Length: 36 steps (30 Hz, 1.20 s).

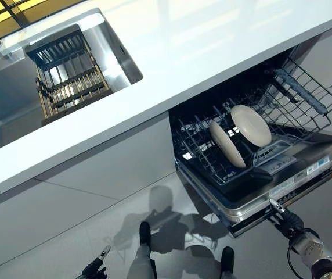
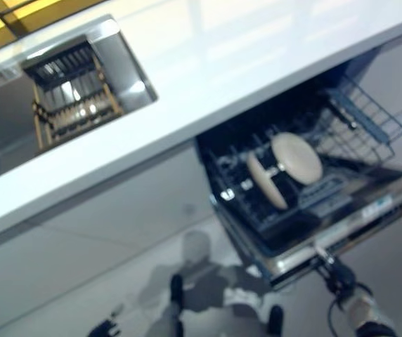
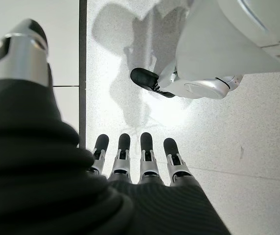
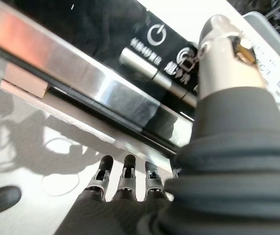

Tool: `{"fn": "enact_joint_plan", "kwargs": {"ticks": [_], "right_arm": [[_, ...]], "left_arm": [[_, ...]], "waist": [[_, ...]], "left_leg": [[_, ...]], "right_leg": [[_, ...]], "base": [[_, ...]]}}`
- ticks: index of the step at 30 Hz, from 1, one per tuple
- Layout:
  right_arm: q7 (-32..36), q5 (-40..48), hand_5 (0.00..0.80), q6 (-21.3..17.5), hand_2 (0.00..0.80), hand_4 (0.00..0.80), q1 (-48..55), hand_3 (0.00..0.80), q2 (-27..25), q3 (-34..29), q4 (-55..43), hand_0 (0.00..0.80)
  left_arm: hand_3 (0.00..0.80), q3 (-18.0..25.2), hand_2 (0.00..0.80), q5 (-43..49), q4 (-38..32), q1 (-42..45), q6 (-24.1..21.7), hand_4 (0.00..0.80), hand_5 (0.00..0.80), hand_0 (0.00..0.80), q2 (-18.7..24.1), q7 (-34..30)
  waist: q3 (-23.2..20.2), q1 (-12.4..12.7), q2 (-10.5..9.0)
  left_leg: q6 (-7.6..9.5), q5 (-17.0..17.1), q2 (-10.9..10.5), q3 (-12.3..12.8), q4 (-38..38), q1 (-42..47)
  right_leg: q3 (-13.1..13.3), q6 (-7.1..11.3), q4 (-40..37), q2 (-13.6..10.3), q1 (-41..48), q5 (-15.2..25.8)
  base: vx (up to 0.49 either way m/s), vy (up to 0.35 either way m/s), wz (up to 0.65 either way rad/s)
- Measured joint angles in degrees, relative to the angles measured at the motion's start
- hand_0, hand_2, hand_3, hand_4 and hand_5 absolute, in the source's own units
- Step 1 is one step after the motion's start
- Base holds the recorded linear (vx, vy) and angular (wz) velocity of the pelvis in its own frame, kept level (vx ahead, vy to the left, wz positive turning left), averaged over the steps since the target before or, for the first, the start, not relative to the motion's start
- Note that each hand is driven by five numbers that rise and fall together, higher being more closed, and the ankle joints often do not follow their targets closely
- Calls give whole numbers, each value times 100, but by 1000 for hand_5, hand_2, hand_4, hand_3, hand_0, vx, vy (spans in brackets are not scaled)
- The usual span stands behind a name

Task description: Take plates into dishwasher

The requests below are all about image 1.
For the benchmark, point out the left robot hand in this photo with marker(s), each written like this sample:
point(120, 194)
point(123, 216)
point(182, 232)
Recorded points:
point(95, 268)

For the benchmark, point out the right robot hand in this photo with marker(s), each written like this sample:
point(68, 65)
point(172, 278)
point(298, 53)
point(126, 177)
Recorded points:
point(292, 221)

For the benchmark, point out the dishwasher door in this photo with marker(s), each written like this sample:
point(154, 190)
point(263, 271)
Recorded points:
point(299, 162)

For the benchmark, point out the cream round plate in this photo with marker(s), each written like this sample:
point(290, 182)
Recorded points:
point(253, 125)
point(227, 145)

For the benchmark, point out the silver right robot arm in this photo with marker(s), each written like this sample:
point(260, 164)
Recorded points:
point(314, 253)

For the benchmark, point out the blue white door sticker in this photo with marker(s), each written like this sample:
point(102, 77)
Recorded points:
point(318, 165)

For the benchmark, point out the grey detergent dispenser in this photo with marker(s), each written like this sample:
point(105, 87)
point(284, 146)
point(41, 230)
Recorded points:
point(276, 157)

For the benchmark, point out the right robot leg black foot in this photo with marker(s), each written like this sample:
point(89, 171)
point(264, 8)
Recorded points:
point(227, 258)

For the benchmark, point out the white glossy cabinet door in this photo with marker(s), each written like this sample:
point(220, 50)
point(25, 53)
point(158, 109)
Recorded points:
point(23, 215)
point(119, 162)

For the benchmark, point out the black sink drain rack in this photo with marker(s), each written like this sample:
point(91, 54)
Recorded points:
point(67, 82)

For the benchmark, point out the stainless steel sink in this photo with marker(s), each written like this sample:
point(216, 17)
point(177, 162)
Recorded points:
point(9, 96)

